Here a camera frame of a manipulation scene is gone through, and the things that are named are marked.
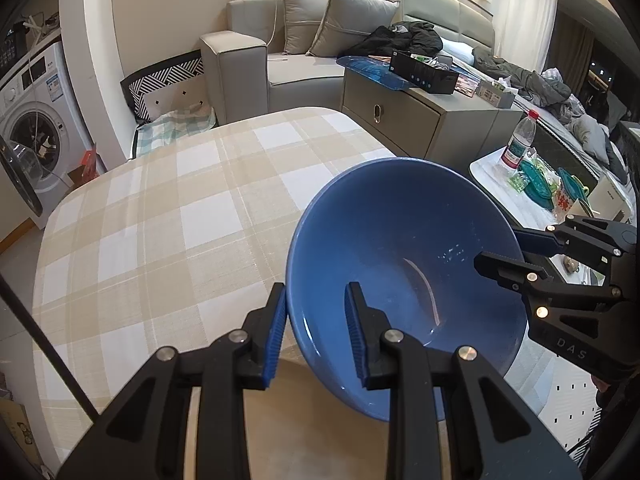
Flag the blue bowl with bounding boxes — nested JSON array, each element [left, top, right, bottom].
[[285, 157, 526, 420]]

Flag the large beige plate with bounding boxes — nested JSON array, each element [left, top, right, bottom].
[[244, 358, 388, 479]]

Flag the person's right hand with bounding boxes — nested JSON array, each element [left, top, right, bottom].
[[591, 376, 611, 393]]

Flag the white electric kettle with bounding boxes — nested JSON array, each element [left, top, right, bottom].
[[588, 174, 631, 222]]

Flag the white marble side table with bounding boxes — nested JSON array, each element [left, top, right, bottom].
[[468, 146, 612, 456]]

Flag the clear plastic water bottle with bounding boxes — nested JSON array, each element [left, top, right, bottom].
[[500, 110, 539, 170]]

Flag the checked beige tablecloth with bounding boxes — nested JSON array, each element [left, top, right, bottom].
[[32, 107, 394, 462]]

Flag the grey side cabinet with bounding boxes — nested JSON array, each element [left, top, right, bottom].
[[342, 70, 523, 176]]

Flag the grey clothes on bed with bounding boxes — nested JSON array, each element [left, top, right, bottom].
[[472, 47, 628, 184]]

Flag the grey tissue box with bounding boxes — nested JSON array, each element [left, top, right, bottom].
[[475, 80, 516, 110]]

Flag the black rectangular box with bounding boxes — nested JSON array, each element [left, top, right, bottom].
[[390, 52, 459, 94]]

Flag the black clothes pile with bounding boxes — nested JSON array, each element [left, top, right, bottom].
[[341, 21, 444, 58]]

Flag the grey sofa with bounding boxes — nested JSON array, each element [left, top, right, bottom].
[[201, 0, 495, 124]]

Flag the cardboard box on floor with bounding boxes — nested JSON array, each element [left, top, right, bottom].
[[0, 399, 43, 469]]

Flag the black patterned chair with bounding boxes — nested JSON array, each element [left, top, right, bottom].
[[120, 50, 217, 158]]

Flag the grey cushion right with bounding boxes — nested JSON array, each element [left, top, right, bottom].
[[307, 0, 400, 58]]

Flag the grey cushion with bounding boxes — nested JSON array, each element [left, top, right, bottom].
[[283, 0, 329, 55], [307, 0, 400, 58]]

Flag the white washing machine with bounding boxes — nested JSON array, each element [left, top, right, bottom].
[[1, 39, 93, 229]]

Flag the grey cushion left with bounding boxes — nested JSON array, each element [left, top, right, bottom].
[[283, 0, 329, 55]]

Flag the black pressure cooker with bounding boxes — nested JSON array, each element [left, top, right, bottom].
[[0, 23, 28, 77]]

